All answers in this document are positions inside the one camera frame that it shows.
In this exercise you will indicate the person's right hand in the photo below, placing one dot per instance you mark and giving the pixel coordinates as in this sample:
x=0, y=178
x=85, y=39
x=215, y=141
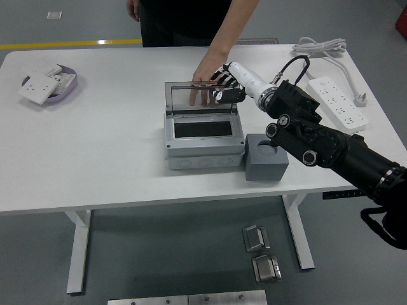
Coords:
x=133, y=9

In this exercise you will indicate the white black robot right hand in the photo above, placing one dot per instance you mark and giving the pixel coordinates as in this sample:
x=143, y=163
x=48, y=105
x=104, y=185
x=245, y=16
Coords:
x=246, y=77

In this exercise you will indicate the person's left hand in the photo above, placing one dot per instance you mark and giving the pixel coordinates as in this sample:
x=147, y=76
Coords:
x=205, y=71

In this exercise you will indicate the grey electrical box clear lid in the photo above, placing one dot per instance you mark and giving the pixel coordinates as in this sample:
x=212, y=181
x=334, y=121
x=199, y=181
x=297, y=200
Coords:
x=203, y=146

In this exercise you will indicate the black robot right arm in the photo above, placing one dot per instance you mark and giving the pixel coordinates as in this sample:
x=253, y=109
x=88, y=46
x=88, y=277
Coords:
x=334, y=149

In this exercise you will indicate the grey cube with round hole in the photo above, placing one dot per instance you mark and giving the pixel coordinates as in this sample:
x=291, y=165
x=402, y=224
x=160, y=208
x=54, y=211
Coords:
x=264, y=171

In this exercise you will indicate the red box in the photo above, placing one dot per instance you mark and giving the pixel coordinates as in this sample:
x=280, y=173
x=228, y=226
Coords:
x=402, y=22

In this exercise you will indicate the person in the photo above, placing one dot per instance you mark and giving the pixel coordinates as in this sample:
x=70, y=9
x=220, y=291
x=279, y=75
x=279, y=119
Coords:
x=184, y=22

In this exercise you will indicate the yellow floor tape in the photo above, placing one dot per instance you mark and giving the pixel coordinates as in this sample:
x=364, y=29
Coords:
x=63, y=44

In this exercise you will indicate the small square floor plate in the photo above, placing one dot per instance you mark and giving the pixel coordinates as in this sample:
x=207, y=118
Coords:
x=54, y=15

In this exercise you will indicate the white power strip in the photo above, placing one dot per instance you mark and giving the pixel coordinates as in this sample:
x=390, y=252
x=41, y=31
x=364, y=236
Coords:
x=340, y=108

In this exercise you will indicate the white grey socket module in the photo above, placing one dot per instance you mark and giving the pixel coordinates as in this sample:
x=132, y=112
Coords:
x=63, y=82

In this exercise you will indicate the purple oval tray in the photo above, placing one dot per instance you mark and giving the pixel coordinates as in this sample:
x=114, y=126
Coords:
x=70, y=89

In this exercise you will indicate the large white socket plate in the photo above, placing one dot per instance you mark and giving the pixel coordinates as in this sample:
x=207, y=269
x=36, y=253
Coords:
x=36, y=87

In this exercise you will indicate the black table control panel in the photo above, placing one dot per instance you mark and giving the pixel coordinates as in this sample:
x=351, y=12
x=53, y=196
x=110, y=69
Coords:
x=334, y=195

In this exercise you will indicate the open metal block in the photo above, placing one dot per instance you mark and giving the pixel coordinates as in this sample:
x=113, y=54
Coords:
x=254, y=238

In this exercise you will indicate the white table right leg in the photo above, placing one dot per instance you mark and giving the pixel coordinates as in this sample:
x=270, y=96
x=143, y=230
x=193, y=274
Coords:
x=302, y=241

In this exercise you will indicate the white table leg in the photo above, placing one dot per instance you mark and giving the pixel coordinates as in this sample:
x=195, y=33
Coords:
x=302, y=241
x=78, y=254

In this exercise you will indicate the metal block with latch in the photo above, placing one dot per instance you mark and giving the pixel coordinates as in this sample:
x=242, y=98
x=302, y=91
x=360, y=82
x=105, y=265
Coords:
x=265, y=270

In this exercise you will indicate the raised metal plate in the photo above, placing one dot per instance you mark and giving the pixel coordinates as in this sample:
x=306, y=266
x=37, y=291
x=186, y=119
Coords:
x=225, y=298

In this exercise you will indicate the white table left leg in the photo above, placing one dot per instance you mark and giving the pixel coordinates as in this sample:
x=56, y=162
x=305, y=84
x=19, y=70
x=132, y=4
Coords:
x=78, y=254

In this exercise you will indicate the long metal plate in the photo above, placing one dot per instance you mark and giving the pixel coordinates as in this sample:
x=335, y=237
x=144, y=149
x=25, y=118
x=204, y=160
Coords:
x=146, y=300

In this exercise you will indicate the white switch plate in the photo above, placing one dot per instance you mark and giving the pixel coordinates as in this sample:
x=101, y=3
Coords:
x=44, y=67

